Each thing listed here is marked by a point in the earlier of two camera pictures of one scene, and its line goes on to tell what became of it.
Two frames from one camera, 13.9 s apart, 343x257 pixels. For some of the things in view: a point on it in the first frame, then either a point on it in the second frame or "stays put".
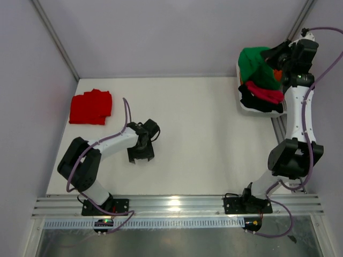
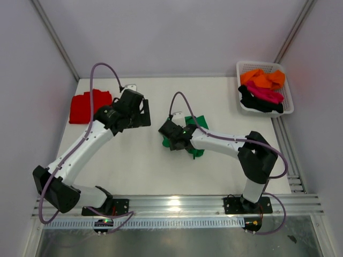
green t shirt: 253,68 -> 189,120
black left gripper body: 140,152 -> 138,119
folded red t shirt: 91,107 stays put
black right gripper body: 280,59 -> 173,145
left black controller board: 103,223 stays put
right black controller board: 252,223 stays put
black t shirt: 249,99 stays put
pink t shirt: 273,96 stays put
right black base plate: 247,204 stays put
